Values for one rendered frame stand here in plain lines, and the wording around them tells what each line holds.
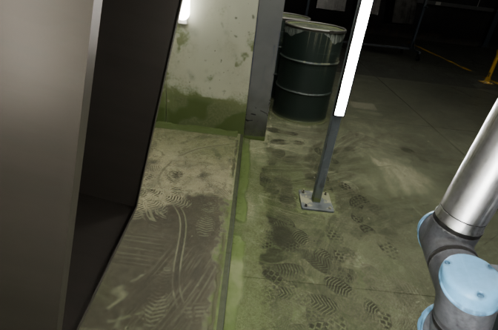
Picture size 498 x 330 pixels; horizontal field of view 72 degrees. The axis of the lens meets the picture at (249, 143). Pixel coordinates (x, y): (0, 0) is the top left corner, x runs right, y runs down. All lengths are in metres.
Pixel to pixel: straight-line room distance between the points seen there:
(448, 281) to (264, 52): 2.18
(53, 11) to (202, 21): 2.22
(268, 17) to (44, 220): 2.23
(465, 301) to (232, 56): 2.26
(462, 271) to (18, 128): 0.70
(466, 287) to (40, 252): 0.67
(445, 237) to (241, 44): 2.12
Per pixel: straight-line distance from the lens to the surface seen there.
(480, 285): 0.69
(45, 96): 0.48
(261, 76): 2.67
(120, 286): 1.61
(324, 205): 2.20
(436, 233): 0.79
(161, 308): 1.52
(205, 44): 2.65
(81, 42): 0.44
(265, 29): 2.60
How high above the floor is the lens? 1.25
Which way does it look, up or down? 27 degrees down
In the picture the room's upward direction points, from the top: 7 degrees clockwise
